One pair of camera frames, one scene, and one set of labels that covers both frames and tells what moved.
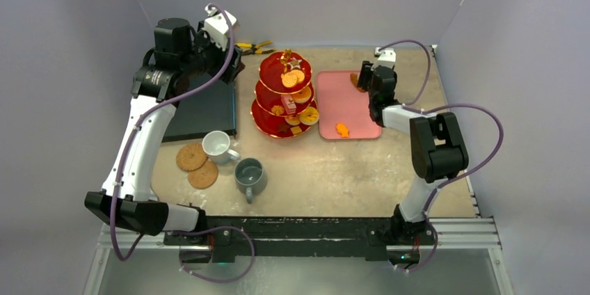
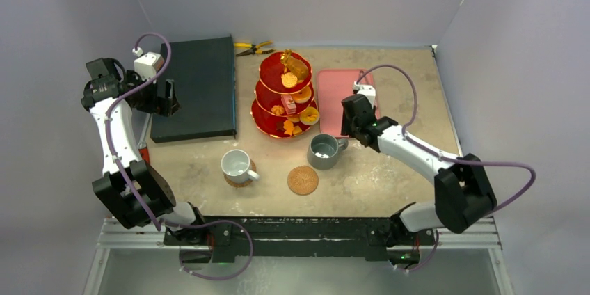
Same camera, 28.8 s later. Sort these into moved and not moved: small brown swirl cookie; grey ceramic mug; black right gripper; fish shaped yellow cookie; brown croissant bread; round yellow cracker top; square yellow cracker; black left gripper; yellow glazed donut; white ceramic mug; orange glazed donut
Moved: black right gripper; grey ceramic mug; white ceramic mug; fish shaped yellow cookie; black left gripper; brown croissant bread
Not moved: round yellow cracker top; orange glazed donut; yellow glazed donut; square yellow cracker; small brown swirl cookie
